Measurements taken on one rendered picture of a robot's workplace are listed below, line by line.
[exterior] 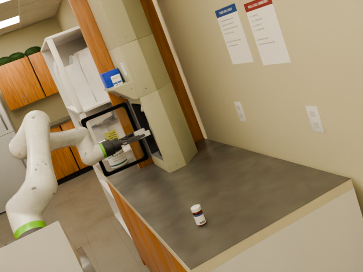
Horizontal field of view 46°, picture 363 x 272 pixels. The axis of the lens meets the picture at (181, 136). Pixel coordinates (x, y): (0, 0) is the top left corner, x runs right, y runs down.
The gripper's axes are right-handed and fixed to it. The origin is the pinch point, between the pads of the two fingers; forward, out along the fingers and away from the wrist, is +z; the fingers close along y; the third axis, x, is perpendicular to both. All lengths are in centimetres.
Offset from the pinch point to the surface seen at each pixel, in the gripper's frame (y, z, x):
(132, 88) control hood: -14.5, 0.1, -27.8
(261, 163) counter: -65, 35, 25
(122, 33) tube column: -14, 6, -57
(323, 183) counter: -111, 36, 25
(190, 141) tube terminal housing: -3.4, 23.5, 16.3
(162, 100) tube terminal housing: -13.5, 13.7, -15.1
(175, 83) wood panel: 23.1, 35.7, -16.8
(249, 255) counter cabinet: -119, -5, 32
